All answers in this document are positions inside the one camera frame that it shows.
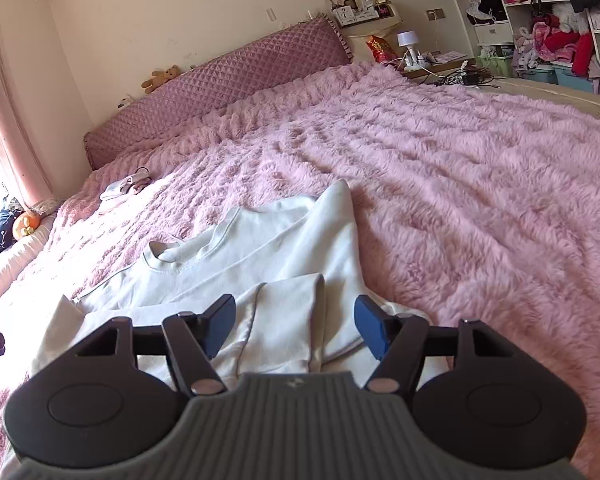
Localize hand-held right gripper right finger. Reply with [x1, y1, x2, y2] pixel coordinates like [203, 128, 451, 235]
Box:
[354, 295, 519, 395]

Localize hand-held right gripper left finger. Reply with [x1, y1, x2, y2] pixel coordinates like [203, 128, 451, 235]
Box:
[75, 294, 237, 396]

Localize white printed sweatshirt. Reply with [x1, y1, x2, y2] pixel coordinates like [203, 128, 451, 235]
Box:
[0, 179, 434, 480]

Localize folded pink and white clothes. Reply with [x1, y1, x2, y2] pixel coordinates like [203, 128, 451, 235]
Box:
[100, 167, 152, 202]

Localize pile of assorted clothes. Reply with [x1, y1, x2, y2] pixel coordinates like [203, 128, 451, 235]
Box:
[460, 0, 600, 96]

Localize pale pink padded cushion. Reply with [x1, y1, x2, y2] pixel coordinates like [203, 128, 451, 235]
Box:
[0, 210, 63, 318]

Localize dark blue floral bag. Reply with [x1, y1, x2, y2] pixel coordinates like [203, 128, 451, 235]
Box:
[0, 195, 27, 256]

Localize orange pumpkin plush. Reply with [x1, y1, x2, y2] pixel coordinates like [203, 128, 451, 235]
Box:
[12, 211, 41, 239]

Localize pink fluffy blanket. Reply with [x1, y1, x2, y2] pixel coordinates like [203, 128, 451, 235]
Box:
[0, 60, 600, 480]

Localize pink curtain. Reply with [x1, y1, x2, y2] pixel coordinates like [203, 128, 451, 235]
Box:
[0, 24, 56, 211]

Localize purple quilted headboard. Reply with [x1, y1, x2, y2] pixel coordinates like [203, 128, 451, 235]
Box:
[83, 16, 352, 171]

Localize brown teddy bear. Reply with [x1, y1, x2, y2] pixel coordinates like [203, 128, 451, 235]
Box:
[141, 65, 182, 94]

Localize wooden nightstand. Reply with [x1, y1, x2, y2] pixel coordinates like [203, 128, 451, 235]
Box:
[400, 52, 483, 83]

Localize red snack bag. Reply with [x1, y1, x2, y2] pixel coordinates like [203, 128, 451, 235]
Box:
[365, 35, 401, 64]

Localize white table lamp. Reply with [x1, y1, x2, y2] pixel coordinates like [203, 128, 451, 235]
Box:
[397, 31, 422, 63]

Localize green storage bin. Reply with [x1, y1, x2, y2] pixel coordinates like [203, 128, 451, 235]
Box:
[477, 55, 517, 77]

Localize cream desktop organizer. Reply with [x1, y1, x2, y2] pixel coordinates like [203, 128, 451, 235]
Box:
[330, 0, 397, 29]

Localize teal storage bin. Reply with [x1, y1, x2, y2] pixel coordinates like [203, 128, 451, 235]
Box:
[520, 62, 595, 94]

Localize white open shelf unit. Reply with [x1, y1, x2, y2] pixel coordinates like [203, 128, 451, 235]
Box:
[452, 0, 600, 98]

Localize red garment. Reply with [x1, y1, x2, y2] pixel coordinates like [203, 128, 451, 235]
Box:
[544, 29, 594, 80]

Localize tangle of black cables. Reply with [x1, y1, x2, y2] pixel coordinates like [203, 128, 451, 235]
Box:
[430, 66, 497, 88]

